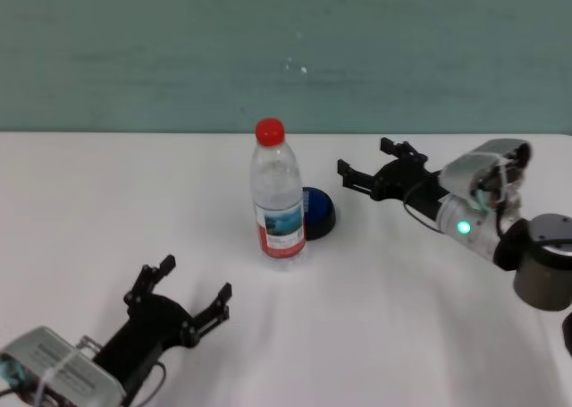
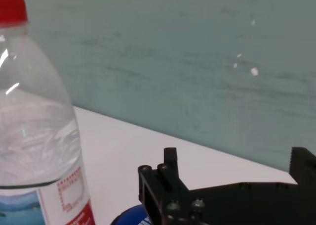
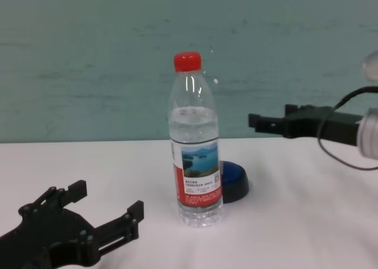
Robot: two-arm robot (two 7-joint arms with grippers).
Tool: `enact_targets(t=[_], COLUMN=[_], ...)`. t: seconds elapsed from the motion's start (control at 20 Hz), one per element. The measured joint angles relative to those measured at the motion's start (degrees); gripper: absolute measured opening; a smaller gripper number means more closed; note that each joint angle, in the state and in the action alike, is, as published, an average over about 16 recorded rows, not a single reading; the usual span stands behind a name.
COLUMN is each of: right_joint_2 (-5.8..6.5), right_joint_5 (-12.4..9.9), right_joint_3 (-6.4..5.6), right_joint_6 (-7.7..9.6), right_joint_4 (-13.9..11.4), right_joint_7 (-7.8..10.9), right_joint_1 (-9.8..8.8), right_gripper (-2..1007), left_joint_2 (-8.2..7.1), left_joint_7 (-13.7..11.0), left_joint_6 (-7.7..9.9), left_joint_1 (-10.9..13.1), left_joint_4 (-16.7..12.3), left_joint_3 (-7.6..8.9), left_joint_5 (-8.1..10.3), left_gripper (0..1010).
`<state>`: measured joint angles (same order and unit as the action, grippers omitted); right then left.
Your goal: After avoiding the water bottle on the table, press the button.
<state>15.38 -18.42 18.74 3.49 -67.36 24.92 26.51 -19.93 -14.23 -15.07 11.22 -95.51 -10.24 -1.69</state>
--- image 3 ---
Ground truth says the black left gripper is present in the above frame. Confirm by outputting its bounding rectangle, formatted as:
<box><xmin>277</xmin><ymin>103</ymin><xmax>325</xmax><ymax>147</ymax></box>
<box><xmin>0</xmin><ymin>179</ymin><xmax>145</xmax><ymax>269</ymax></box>

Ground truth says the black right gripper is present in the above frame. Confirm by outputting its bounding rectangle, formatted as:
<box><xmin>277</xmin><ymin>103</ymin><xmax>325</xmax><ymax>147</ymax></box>
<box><xmin>247</xmin><ymin>103</ymin><xmax>363</xmax><ymax>147</ymax></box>

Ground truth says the blue push button black base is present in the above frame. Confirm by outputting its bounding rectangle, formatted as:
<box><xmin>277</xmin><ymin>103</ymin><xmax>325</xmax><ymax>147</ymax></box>
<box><xmin>220</xmin><ymin>160</ymin><xmax>249</xmax><ymax>205</ymax></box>

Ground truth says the clear water bottle red cap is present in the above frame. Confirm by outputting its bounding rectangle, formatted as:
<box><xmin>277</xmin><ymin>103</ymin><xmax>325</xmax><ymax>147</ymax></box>
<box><xmin>167</xmin><ymin>52</ymin><xmax>224</xmax><ymax>229</ymax></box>

